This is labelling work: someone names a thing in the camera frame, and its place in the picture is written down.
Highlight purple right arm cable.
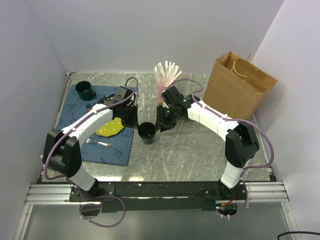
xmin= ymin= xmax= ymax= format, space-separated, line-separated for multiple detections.
xmin=172 ymin=78 xmax=275 ymax=220

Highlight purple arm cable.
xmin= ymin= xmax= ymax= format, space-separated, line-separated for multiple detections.
xmin=43 ymin=76 xmax=140 ymax=228
xmin=172 ymin=78 xmax=275 ymax=220

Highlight blue letter placemat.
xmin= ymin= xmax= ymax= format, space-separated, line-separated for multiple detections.
xmin=56 ymin=85 xmax=134 ymax=166

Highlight dark green mug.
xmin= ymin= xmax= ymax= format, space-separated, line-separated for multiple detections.
xmin=75 ymin=81 xmax=97 ymax=101

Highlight pink straw holder cup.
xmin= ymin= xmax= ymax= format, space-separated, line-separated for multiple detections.
xmin=157 ymin=83 xmax=167 ymax=102

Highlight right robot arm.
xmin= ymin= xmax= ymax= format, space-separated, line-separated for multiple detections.
xmin=155 ymin=86 xmax=260 ymax=200

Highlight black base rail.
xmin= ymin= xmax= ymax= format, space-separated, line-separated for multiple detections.
xmin=69 ymin=181 xmax=246 ymax=213

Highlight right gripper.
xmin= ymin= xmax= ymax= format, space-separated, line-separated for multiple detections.
xmin=153 ymin=105 xmax=179 ymax=133

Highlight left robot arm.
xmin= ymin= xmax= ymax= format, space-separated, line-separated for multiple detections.
xmin=42 ymin=86 xmax=137 ymax=201

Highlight white paper straws bundle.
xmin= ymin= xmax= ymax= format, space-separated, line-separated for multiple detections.
xmin=154 ymin=60 xmax=182 ymax=88

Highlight brown paper bag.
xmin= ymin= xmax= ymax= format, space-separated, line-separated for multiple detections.
xmin=203 ymin=51 xmax=278 ymax=120

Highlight green polka dot plate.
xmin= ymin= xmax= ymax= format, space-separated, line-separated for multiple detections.
xmin=95 ymin=117 xmax=125 ymax=138

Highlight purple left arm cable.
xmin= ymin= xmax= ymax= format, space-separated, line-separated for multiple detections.
xmin=43 ymin=76 xmax=140 ymax=228

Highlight silver fork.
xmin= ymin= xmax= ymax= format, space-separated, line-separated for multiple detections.
xmin=85 ymin=138 xmax=113 ymax=147

